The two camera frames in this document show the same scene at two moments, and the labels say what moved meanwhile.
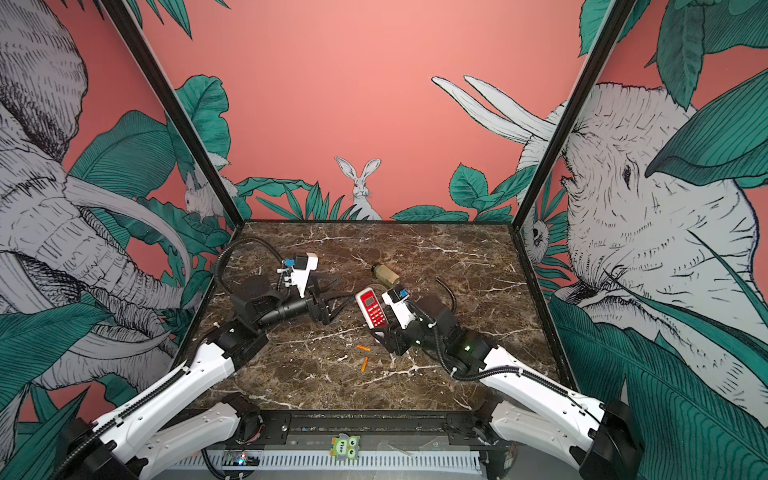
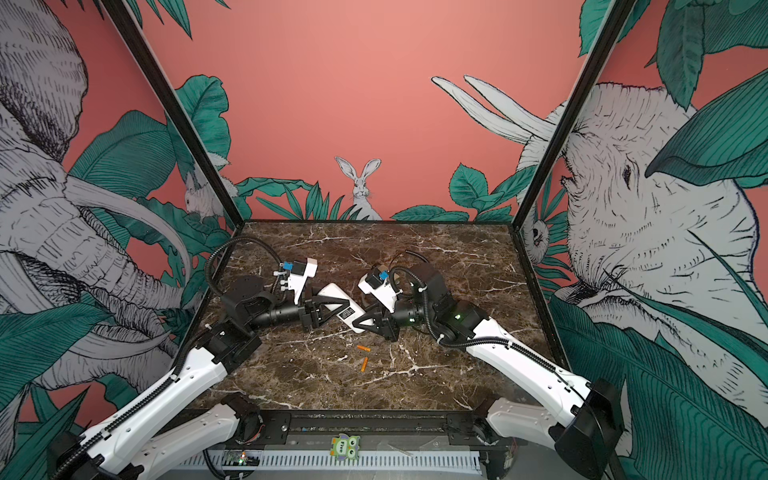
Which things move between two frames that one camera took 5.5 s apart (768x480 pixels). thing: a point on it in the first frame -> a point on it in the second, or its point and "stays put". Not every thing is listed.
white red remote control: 371,308 -> 350,313
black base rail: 399,428 stays put
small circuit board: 240,457 stays put
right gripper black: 396,335 -> 381,318
